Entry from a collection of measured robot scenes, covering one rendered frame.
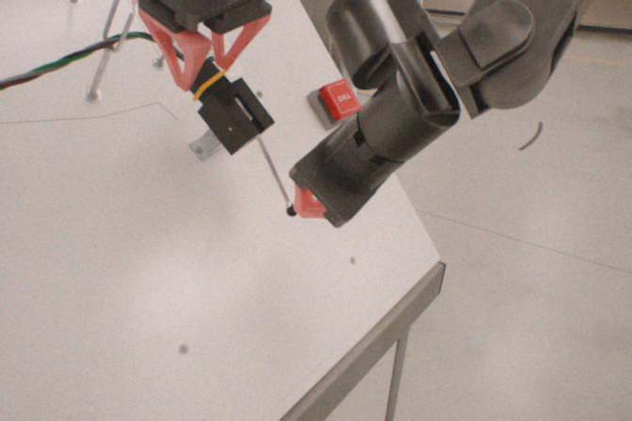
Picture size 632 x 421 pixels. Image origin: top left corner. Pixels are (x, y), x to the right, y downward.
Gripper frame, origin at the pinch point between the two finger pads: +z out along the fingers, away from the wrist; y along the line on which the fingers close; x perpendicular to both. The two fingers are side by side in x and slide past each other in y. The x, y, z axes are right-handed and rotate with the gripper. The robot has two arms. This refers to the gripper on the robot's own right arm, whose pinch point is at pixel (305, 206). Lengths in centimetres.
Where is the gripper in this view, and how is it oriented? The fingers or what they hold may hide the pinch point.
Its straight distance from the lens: 46.1
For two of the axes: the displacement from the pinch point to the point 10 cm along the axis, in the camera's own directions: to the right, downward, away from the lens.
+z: -4.6, 4.0, 7.9
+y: -5.6, 5.5, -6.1
